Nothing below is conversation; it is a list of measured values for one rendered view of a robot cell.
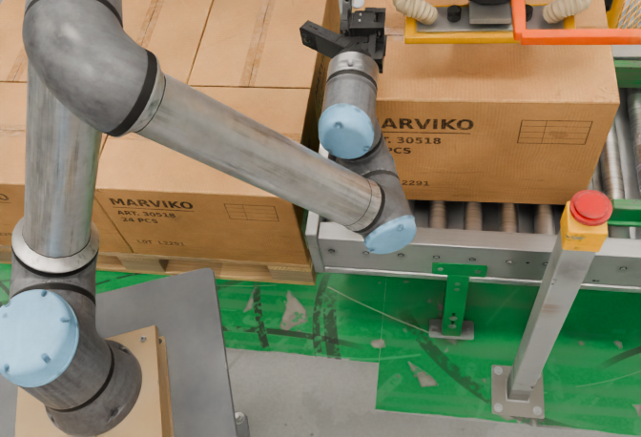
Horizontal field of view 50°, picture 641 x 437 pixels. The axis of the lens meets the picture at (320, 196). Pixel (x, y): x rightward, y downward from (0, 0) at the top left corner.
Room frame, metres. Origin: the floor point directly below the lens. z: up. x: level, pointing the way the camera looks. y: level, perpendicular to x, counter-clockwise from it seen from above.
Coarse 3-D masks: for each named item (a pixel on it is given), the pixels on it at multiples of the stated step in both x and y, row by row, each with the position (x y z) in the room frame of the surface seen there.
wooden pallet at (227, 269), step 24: (96, 264) 1.30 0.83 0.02; (120, 264) 1.28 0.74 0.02; (144, 264) 1.23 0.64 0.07; (168, 264) 1.25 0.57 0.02; (192, 264) 1.23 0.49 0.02; (216, 264) 1.21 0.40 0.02; (240, 264) 1.19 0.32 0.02; (264, 264) 1.11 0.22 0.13; (288, 264) 1.08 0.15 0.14; (312, 264) 1.09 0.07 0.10
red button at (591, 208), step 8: (584, 192) 0.61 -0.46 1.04; (592, 192) 0.61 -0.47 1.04; (576, 200) 0.59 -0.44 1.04; (584, 200) 0.59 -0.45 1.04; (592, 200) 0.59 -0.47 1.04; (600, 200) 0.59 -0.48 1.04; (608, 200) 0.59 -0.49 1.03; (576, 208) 0.58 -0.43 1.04; (584, 208) 0.58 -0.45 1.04; (592, 208) 0.57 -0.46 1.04; (600, 208) 0.57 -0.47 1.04; (608, 208) 0.57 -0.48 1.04; (576, 216) 0.57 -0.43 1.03; (584, 216) 0.56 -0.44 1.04; (592, 216) 0.56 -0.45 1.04; (600, 216) 0.56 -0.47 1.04; (608, 216) 0.56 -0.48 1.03; (584, 224) 0.55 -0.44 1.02; (592, 224) 0.55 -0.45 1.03; (600, 224) 0.55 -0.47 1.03
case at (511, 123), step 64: (384, 0) 1.30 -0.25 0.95; (448, 0) 1.26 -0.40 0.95; (384, 64) 1.09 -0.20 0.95; (448, 64) 1.05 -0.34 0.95; (512, 64) 1.02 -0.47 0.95; (576, 64) 0.98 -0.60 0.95; (384, 128) 0.99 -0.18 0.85; (448, 128) 0.95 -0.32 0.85; (512, 128) 0.91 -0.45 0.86; (576, 128) 0.87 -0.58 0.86; (448, 192) 0.95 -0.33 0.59; (512, 192) 0.90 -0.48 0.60; (576, 192) 0.86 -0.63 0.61
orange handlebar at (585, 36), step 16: (512, 0) 0.94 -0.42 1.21; (512, 16) 0.91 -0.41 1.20; (528, 32) 0.85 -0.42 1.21; (544, 32) 0.84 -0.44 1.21; (560, 32) 0.83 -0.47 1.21; (576, 32) 0.83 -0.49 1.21; (592, 32) 0.82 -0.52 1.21; (608, 32) 0.81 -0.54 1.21; (624, 32) 0.80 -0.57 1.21; (640, 32) 0.80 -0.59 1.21
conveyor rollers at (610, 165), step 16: (640, 96) 1.16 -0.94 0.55; (640, 112) 1.11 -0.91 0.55; (640, 128) 1.05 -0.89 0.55; (608, 144) 1.02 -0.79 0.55; (640, 144) 1.00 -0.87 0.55; (336, 160) 1.16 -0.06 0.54; (608, 160) 0.97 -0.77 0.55; (640, 160) 0.96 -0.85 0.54; (608, 176) 0.93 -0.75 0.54; (640, 176) 0.91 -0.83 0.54; (608, 192) 0.88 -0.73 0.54; (624, 192) 0.88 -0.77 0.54; (640, 192) 0.87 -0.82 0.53; (432, 208) 0.94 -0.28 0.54; (464, 208) 0.93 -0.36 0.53; (480, 208) 0.91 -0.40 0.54; (512, 208) 0.89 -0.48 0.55; (544, 208) 0.87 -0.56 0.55; (432, 224) 0.89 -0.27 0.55; (464, 224) 0.88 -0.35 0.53; (480, 224) 0.86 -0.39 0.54; (512, 224) 0.84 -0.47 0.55; (544, 224) 0.82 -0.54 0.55
